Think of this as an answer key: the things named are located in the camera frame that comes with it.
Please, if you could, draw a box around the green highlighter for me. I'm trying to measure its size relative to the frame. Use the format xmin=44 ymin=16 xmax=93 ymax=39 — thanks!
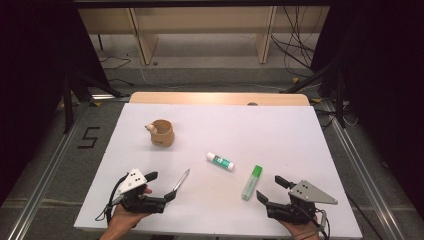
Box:
xmin=241 ymin=164 xmax=264 ymax=202

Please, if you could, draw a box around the thin black floor cable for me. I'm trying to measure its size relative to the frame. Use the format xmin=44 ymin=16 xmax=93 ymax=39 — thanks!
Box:
xmin=99 ymin=55 xmax=135 ymax=88

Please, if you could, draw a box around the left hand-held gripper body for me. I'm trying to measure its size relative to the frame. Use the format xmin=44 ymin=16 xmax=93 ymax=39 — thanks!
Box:
xmin=112 ymin=168 xmax=168 ymax=214

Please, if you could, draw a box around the person's right hand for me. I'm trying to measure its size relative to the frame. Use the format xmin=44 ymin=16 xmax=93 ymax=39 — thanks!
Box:
xmin=279 ymin=216 xmax=322 ymax=240

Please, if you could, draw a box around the person's left hand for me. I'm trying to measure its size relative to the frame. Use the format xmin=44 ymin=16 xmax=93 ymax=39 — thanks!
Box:
xmin=105 ymin=186 xmax=154 ymax=235

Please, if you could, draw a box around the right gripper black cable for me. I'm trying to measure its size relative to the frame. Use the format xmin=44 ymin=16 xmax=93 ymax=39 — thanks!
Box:
xmin=313 ymin=208 xmax=332 ymax=240

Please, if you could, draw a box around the aluminium floor rail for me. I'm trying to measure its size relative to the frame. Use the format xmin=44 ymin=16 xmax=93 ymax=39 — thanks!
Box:
xmin=6 ymin=102 xmax=88 ymax=240
xmin=320 ymin=99 xmax=406 ymax=240

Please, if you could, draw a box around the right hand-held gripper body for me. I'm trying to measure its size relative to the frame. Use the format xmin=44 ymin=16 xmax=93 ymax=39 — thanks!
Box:
xmin=265 ymin=179 xmax=339 ymax=225

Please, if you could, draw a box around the black curtain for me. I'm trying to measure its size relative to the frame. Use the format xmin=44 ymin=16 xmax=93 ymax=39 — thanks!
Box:
xmin=311 ymin=0 xmax=424 ymax=212
xmin=0 ymin=0 xmax=110 ymax=208

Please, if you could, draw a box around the bundle of black cables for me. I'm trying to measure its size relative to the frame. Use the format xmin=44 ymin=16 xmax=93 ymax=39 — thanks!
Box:
xmin=269 ymin=5 xmax=318 ymax=78

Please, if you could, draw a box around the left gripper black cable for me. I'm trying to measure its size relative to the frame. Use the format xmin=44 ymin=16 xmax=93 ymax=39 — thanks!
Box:
xmin=94 ymin=172 xmax=133 ymax=225

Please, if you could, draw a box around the light wooden bench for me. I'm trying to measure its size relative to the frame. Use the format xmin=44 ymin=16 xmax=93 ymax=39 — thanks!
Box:
xmin=78 ymin=6 xmax=331 ymax=66

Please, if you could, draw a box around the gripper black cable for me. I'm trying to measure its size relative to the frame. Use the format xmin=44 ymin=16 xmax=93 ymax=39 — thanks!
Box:
xmin=94 ymin=172 xmax=133 ymax=225
xmin=313 ymin=208 xmax=332 ymax=240

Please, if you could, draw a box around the light wooden table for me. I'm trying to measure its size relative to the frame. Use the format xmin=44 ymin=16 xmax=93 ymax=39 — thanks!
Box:
xmin=128 ymin=92 xmax=311 ymax=107

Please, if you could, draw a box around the black tripod stand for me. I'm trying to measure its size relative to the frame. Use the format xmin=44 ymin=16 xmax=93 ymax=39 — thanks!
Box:
xmin=279 ymin=56 xmax=348 ymax=130
xmin=62 ymin=71 xmax=125 ymax=135

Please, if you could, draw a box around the white and green glue stick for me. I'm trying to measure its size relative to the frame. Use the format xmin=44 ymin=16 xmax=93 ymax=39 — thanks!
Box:
xmin=205 ymin=151 xmax=236 ymax=172

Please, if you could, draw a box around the tan cup with animal figure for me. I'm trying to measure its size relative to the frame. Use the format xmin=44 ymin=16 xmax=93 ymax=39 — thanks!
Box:
xmin=144 ymin=119 xmax=176 ymax=148

